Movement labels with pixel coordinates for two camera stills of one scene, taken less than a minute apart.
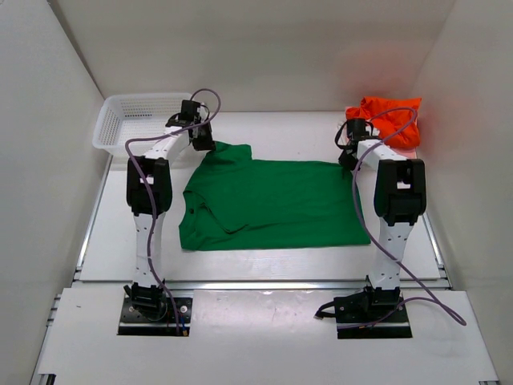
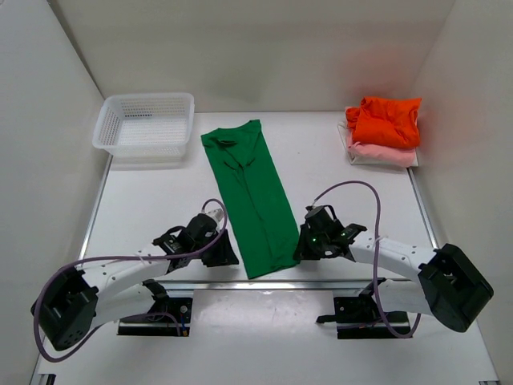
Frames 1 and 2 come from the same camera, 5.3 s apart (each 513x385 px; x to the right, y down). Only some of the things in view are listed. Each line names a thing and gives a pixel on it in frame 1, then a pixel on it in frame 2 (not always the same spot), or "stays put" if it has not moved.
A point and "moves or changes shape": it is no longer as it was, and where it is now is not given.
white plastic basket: (123, 116) stays put
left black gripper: (208, 144) to (225, 254)
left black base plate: (159, 322) stays put
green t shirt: (233, 202) moves or changes shape
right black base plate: (357, 310) stays put
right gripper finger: (348, 160) to (306, 249)
